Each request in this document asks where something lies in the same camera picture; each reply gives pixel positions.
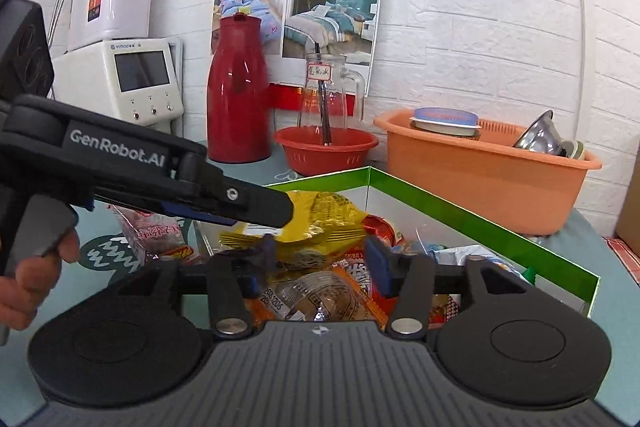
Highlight orange clear bun packet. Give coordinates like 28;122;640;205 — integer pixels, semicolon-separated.
244;261;388;329

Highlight bedding poster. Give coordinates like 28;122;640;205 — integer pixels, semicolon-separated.
210;0;380;86

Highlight red cracker snack bag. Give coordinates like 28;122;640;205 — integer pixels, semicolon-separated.
340;215;405;314

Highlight red thermos jug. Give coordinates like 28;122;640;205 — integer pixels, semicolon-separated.
206;13;271;164

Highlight clear glass pitcher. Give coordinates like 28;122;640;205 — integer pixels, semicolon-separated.
297;50;366;146

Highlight large brown cardboard box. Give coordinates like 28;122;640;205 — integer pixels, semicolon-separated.
615;158;640;256

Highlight yellow snack bag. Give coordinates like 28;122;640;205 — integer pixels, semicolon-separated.
219;191;367;270

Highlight blue lidded bowl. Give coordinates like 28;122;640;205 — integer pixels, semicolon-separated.
409;107;480;139

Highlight green cardboard snack box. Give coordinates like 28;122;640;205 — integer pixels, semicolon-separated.
194;164;601;318

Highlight person's left hand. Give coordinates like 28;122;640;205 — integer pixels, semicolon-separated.
0;229;80;331

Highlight dark red date packet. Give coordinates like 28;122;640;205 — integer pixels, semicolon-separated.
110;205;200;265

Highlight red plastic basin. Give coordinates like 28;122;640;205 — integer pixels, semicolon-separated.
273;127;378;176

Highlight orange plastic basket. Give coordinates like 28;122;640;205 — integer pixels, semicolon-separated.
373;108;602;235

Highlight white water purifier machine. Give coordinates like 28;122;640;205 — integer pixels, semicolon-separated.
52;38;184;135

